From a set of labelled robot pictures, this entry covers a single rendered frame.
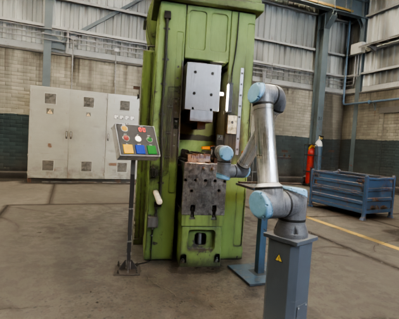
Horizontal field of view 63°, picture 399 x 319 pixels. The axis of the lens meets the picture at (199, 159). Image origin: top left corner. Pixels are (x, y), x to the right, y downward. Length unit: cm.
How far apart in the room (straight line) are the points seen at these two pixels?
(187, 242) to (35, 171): 550
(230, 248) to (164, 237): 64
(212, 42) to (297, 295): 218
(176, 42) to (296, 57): 839
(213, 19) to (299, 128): 808
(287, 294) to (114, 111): 663
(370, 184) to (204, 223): 366
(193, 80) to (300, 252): 167
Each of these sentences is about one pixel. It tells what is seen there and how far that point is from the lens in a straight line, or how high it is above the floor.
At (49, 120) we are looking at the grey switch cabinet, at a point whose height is 137.
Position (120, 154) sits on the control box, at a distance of 250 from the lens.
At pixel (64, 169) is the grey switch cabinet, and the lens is 791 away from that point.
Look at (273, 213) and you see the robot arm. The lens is 175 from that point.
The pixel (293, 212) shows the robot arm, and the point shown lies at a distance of 186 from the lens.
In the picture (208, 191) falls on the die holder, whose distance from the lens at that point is 283.
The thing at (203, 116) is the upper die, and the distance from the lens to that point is 285.
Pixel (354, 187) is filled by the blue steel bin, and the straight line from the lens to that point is 601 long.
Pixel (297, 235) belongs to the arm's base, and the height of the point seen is 62.
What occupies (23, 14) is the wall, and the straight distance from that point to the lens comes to 910.
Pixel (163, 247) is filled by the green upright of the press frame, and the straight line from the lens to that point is 309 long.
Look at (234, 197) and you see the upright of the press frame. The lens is 311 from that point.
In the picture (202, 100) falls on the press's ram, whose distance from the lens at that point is 286.
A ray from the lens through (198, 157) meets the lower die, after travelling 284.
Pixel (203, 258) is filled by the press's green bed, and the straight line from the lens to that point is 298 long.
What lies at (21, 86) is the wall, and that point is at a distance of 864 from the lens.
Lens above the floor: 109
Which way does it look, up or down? 3 degrees down
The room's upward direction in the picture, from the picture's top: 3 degrees clockwise
